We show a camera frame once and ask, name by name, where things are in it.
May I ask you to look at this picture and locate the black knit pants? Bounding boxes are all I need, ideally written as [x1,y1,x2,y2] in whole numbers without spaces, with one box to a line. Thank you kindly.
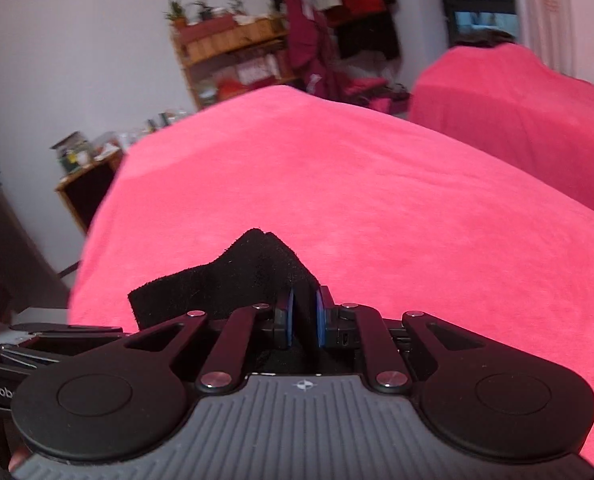
[128,228,324,377]

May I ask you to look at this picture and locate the red cloth pile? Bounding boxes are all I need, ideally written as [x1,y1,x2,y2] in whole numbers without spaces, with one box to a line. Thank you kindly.
[341,77,412,115]

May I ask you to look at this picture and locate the maroon garment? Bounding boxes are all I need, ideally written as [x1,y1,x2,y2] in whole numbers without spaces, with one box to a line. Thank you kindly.
[278,0,350,101]

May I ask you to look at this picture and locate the potted plant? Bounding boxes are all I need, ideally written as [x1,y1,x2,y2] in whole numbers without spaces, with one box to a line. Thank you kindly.
[164,0,190,30]
[192,0,218,23]

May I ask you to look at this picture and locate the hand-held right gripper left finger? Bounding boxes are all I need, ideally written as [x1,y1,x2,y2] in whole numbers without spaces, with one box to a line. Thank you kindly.
[121,286,298,394]

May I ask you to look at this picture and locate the dark cloth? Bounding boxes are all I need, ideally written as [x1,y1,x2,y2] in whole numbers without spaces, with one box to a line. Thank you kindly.
[451,30,516,51]

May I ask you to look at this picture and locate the red bed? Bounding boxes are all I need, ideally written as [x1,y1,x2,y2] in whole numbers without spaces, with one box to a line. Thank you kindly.
[409,42,594,223]

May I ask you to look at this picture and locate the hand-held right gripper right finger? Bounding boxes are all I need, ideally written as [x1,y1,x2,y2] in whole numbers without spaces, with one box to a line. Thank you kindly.
[316,284,484,395]

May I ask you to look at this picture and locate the wooden side table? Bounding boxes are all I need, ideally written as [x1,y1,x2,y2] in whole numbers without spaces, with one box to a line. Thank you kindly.
[54,150,126,235]

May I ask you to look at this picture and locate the pink fleece blanket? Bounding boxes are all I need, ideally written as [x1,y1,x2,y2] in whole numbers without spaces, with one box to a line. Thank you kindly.
[69,85,594,471]

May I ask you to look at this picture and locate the pale patterned curtain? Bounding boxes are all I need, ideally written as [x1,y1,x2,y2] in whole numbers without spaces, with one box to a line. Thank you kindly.
[512,0,590,78]

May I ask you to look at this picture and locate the clutter of small bottles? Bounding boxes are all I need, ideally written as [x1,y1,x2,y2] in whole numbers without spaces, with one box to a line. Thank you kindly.
[51,107,190,177]

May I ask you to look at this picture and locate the wooden shelf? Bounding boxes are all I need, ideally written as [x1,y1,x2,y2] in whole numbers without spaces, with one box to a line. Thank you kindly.
[169,12,298,112]

